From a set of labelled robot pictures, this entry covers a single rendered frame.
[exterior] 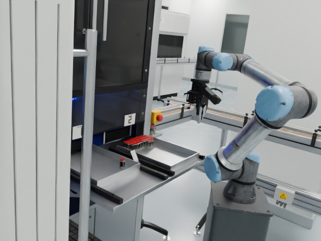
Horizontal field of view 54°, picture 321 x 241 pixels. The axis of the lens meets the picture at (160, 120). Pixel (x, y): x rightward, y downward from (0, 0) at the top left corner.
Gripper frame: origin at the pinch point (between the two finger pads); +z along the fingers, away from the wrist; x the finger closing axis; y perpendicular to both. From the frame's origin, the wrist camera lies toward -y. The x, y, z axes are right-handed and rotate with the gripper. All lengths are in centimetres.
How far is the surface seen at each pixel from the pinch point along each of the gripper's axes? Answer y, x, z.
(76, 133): 37, 44, 8
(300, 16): 2, -144, -62
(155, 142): 29.0, -5.3, 20.8
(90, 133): -18, 84, -16
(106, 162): 27.6, 33.9, 21.4
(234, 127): 16, -82, 22
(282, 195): -27, -80, 59
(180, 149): 12.6, -5.6, 19.8
